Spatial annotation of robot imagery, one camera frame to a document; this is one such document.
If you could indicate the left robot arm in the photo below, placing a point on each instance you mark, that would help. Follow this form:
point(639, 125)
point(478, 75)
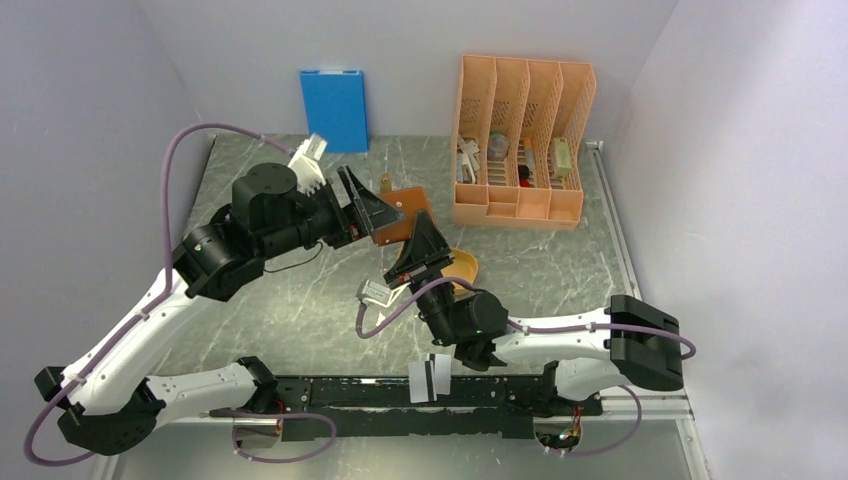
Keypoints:
point(109, 399)

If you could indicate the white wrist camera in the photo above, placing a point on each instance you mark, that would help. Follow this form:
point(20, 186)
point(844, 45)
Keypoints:
point(372, 292)
point(305, 164)

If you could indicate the blue box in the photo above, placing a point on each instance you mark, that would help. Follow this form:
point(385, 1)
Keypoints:
point(335, 108)

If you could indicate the dropped grey stripe card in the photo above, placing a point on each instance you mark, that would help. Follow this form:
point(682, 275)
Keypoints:
point(421, 382)

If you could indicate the black base frame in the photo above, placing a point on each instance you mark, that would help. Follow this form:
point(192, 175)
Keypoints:
point(381, 406)

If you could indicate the orange oval tray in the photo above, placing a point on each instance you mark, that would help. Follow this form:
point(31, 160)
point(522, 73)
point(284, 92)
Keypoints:
point(465, 266)

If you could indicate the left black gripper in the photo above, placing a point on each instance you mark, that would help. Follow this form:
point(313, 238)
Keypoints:
point(371, 211)

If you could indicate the orange desk file organizer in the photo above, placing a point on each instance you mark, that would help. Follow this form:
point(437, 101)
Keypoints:
point(518, 127)

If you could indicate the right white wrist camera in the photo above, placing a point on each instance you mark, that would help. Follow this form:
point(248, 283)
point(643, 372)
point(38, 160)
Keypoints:
point(372, 292)

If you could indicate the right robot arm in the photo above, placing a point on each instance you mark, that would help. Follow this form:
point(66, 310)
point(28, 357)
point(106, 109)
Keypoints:
point(625, 342)

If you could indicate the red orange item in organizer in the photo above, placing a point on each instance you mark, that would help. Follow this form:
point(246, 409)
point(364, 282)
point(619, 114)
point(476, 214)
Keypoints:
point(526, 163)

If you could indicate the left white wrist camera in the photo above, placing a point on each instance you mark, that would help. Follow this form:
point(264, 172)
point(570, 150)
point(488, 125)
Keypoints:
point(305, 164)

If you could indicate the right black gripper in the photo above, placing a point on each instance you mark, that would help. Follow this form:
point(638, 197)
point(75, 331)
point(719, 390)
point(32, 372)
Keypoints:
point(427, 247)

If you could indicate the brown leather card holder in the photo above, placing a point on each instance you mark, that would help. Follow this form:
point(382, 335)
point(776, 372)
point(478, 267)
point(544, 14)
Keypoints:
point(409, 201)

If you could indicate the green eraser in organizer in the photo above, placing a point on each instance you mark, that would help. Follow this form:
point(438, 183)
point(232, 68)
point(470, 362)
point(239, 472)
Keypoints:
point(562, 157)

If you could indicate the grey round item in organizer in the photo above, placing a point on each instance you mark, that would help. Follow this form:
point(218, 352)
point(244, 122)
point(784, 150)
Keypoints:
point(498, 146)

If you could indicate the white parts in organizer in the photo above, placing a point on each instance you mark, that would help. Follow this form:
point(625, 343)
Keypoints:
point(469, 169)

